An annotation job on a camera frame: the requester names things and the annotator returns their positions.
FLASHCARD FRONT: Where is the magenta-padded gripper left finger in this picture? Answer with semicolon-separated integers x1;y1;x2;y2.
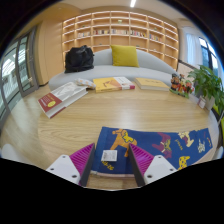
45;142;97;188

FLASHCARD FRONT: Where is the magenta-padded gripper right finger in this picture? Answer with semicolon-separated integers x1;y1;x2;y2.
128;142;178;188

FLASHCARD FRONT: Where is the blue animal-print towel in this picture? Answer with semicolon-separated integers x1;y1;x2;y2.
90;125;214;178

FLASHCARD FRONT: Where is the red and white book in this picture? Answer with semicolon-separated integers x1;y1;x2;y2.
37;81;89;120

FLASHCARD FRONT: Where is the colourful figurine group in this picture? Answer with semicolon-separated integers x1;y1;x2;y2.
169;73;196;99

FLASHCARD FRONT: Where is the thick plain yellow book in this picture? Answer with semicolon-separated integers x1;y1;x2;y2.
134;77;171;92

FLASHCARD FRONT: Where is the small patterned pouch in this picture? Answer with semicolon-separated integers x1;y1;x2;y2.
74;77;97;90

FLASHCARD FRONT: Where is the white book with red band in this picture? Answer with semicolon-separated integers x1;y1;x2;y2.
113;76;136;91

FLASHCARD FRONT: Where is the yellow book with orange print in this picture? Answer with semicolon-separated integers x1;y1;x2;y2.
92;76;123;94

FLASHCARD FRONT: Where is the green potted plant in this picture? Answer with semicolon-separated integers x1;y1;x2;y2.
187;64;224;112

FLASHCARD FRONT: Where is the light grey sofa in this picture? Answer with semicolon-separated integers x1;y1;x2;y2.
48;48;178;92

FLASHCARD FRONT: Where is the grey-framed glass door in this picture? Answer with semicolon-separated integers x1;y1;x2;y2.
0;28;40;128

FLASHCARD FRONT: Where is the black bag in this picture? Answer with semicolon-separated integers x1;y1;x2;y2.
64;45;95;74

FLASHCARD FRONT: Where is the yellow cushion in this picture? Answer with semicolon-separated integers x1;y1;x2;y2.
110;44;140;68

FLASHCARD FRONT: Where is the white curtain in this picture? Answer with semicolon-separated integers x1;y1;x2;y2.
185;32;204;69

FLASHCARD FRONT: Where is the dark-framed window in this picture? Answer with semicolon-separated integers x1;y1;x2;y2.
198;36;223;78

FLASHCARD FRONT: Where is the wooden lit shelf unit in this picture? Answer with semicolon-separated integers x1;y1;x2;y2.
61;10;180;71

